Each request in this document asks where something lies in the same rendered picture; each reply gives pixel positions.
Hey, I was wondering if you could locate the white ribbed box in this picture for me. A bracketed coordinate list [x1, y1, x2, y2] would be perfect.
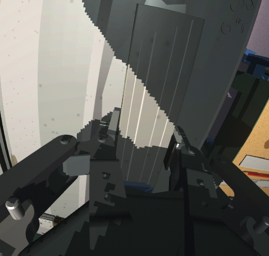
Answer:
[38, 213, 56, 234]

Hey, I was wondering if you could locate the blue machine part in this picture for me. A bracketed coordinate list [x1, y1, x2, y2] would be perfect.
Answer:
[241, 48, 269, 80]

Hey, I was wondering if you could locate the blue flat block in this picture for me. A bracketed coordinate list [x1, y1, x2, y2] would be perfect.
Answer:
[123, 180, 153, 193]

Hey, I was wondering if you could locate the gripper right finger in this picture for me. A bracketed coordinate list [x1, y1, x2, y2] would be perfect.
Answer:
[163, 126, 269, 236]

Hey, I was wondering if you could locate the light grey angular block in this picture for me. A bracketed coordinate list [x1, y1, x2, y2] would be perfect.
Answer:
[144, 0, 187, 15]

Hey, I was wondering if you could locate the grey grooved plate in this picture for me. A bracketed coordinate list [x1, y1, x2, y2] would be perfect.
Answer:
[116, 3, 205, 194]

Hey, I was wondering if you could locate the red flat strip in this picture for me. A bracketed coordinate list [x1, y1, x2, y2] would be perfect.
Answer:
[243, 170, 269, 178]

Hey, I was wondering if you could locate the dark green machine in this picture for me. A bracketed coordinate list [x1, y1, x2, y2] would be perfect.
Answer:
[207, 71, 269, 162]

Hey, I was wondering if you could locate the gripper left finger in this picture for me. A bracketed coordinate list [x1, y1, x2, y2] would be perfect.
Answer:
[0, 107, 131, 221]

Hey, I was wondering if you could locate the white flat piece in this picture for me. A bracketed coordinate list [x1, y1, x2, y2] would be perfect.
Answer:
[251, 179, 269, 191]

